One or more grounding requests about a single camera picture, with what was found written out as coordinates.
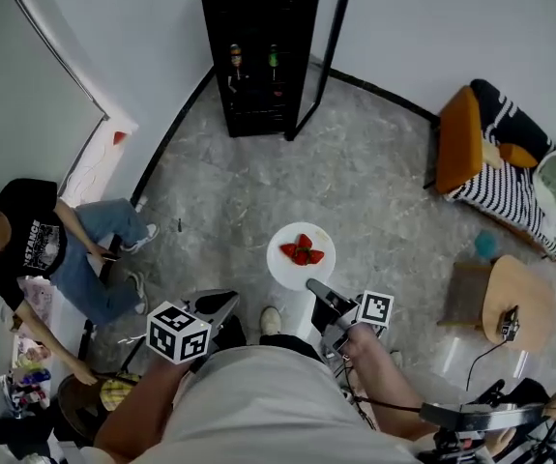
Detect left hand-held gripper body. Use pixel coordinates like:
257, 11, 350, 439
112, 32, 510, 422
145, 300, 228, 374

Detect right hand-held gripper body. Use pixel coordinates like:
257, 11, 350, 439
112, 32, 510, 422
311, 290, 395, 360

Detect white plate of strawberries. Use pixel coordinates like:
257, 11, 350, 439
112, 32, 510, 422
266, 221, 337, 292

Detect black fridge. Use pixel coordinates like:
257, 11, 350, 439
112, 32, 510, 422
198, 0, 357, 142

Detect person's right forearm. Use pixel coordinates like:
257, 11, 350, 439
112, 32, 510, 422
342, 324, 448, 440

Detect person's left forearm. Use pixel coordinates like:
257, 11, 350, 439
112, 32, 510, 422
94, 350, 196, 459

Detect person's white shoe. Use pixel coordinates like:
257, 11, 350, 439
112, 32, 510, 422
259, 305, 282, 336

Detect person's black trousers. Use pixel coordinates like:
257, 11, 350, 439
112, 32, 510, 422
208, 314, 326, 363

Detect black stool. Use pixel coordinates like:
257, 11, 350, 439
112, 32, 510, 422
97, 233, 125, 287

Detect yellow plaid cloth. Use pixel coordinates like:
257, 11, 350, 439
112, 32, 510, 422
99, 378, 136, 412

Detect person's grey shirt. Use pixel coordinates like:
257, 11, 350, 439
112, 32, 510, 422
127, 344, 426, 464

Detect dark round table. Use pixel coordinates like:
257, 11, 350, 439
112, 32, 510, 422
56, 369, 139, 448

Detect pink patterned cushion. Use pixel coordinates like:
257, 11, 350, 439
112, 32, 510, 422
15, 277, 57, 329

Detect pile of colourful packets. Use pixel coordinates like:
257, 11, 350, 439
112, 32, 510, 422
5, 363, 52, 411

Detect teal round object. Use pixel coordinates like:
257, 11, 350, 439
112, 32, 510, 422
473, 229, 501, 261

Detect white board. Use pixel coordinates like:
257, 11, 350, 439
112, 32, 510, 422
58, 113, 140, 208

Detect small black device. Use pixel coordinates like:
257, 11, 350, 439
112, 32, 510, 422
498, 305, 522, 342

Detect round wooden side table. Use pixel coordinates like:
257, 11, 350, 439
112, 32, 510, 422
482, 254, 556, 353

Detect orange armchair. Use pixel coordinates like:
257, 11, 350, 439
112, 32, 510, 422
423, 78, 556, 263

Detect black white striped blanket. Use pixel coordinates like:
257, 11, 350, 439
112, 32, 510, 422
444, 78, 556, 260

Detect orange cushion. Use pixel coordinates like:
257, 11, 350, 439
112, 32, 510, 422
498, 142, 540, 169

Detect black cable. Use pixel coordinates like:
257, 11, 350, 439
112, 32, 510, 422
465, 338, 507, 393

